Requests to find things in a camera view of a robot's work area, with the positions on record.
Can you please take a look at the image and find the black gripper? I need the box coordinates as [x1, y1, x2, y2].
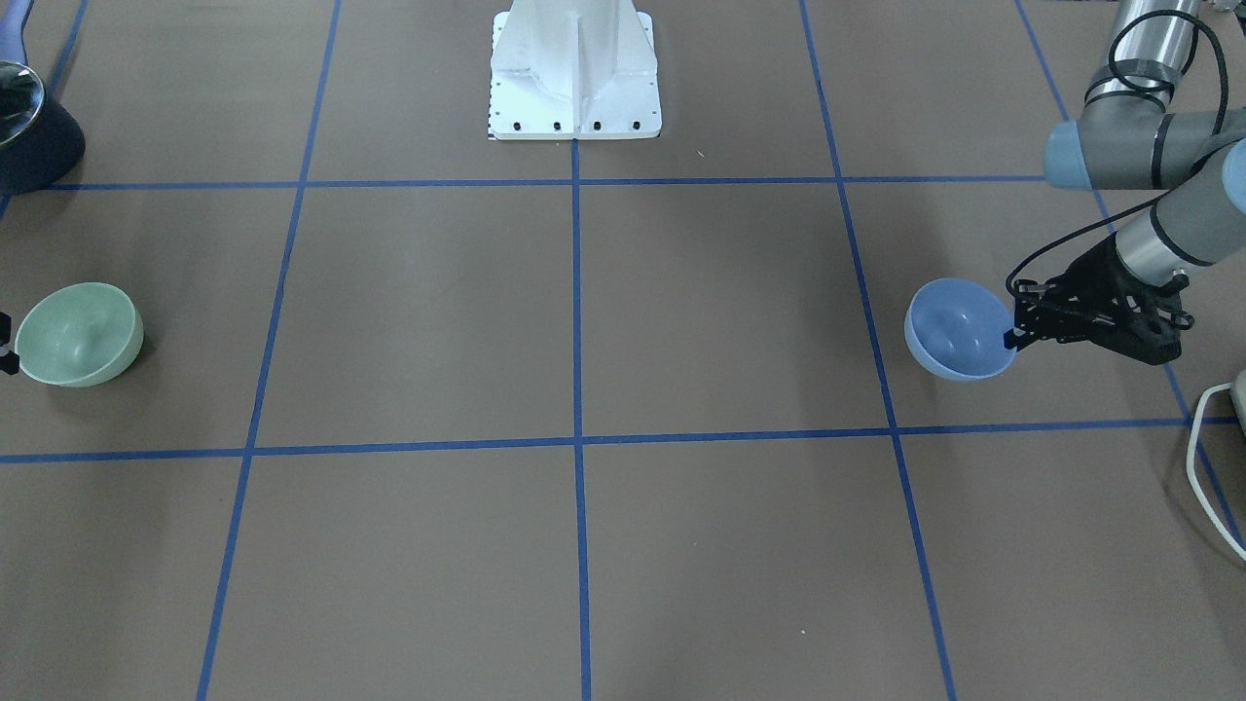
[1003, 237, 1190, 359]

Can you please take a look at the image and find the blue bowl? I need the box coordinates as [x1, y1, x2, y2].
[903, 276, 1015, 382]

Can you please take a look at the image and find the white toaster power cable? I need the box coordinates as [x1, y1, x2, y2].
[1186, 383, 1246, 563]

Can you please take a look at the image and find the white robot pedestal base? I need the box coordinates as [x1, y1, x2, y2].
[487, 1, 663, 141]

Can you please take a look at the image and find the dark blue saucepan with lid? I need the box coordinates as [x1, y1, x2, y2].
[1, 1, 86, 197]

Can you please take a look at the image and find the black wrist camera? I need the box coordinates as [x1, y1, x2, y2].
[1129, 293, 1195, 365]

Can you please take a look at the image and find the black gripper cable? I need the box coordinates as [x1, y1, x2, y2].
[1006, 10, 1229, 293]

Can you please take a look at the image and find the green bowl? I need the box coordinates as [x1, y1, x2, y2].
[14, 281, 145, 387]

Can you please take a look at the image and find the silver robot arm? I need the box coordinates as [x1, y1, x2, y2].
[1003, 1, 1245, 365]

